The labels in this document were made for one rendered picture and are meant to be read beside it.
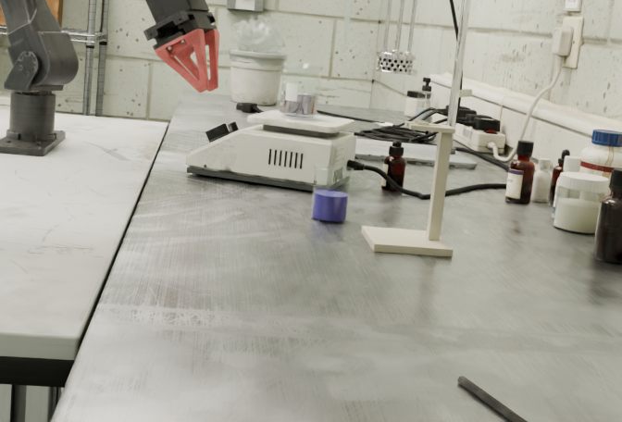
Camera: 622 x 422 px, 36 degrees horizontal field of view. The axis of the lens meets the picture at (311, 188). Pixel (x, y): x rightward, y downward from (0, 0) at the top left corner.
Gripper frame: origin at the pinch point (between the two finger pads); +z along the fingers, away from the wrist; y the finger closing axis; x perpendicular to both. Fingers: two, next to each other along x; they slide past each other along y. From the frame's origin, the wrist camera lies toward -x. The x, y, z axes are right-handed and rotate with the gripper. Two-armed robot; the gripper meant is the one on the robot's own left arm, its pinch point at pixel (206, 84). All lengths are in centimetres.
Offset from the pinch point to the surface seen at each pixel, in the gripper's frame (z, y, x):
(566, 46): 15, 51, -43
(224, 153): 9.5, -3.6, 0.2
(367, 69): -10, 242, 30
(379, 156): 18.7, 33.7, -9.7
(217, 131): 6.3, -0.4, 1.2
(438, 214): 25.4, -23.6, -26.3
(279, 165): 13.8, -3.7, -5.9
